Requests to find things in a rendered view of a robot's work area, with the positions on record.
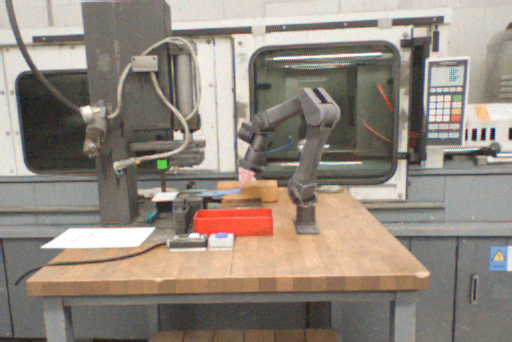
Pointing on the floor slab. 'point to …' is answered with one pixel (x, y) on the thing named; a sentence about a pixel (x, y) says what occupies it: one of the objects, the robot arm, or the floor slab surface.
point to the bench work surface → (248, 276)
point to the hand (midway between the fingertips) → (241, 186)
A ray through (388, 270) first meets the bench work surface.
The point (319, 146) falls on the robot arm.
